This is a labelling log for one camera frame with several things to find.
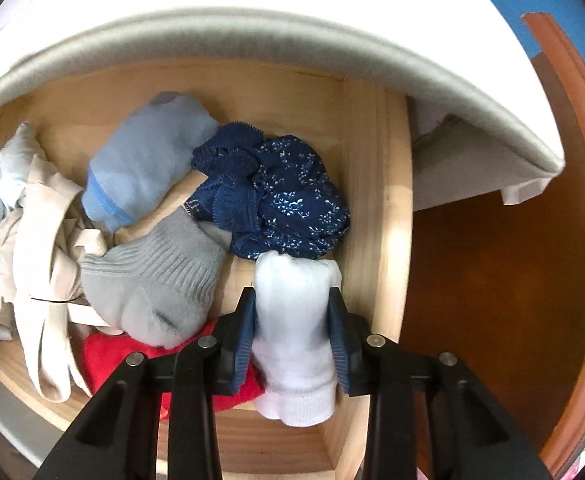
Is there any red underwear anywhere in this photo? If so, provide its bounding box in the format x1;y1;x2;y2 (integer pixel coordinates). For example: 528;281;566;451
81;332;266;423

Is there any white patterned cabinet cloth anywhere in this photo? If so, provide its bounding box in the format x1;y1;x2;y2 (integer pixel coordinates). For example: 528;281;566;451
0;0;568;206

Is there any light blue sock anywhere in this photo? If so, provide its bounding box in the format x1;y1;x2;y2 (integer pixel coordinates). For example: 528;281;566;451
81;91;220;233

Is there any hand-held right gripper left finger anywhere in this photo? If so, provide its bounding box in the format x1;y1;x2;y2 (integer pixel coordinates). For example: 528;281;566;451
35;286;258;480

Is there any grey ribbed sock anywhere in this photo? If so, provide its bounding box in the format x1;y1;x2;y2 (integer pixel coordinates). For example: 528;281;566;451
80;207;228;348

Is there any beige bra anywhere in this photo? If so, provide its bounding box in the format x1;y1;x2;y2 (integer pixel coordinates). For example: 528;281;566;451
0;155;123;403

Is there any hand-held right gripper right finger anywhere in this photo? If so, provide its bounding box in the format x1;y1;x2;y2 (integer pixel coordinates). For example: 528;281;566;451
326;286;555;480

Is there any brown wooden baseboard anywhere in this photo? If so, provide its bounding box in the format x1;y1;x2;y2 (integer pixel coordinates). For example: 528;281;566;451
521;12;585;466

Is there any white sock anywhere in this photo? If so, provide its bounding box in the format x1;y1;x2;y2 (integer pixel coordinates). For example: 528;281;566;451
252;250;343;428

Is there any wooden drawer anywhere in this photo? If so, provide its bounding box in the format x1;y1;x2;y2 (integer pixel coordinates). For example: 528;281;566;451
0;60;414;480

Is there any light grey underwear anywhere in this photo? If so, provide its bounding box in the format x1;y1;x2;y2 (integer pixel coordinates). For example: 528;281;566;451
0;122;40;286

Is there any navy floral underwear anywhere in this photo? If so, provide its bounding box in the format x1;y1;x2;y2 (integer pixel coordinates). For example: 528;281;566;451
185;121;351;261

